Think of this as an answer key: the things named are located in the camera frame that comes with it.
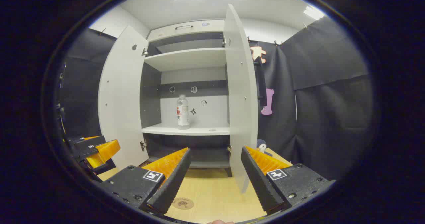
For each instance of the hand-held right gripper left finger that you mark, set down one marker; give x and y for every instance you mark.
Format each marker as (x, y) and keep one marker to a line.
(172, 184)

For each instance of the white cabinet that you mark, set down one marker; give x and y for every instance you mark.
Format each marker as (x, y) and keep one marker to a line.
(186, 59)

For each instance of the clear plastic bottle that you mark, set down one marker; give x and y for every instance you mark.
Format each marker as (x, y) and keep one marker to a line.
(182, 114)

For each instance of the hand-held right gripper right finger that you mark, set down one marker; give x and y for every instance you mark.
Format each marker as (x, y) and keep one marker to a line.
(259, 180)

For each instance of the black backdrop cloth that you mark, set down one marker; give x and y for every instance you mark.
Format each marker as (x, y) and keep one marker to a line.
(332, 117)

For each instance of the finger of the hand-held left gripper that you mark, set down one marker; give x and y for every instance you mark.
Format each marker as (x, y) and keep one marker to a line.
(89, 137)
(104, 151)

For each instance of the penguin plush toy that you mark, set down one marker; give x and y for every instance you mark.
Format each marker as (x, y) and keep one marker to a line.
(262, 146)

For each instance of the white cabinet door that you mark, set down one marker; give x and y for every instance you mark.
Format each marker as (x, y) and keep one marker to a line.
(119, 97)
(240, 101)

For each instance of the small ceiling light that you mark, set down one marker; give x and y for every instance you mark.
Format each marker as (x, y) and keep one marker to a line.
(313, 12)

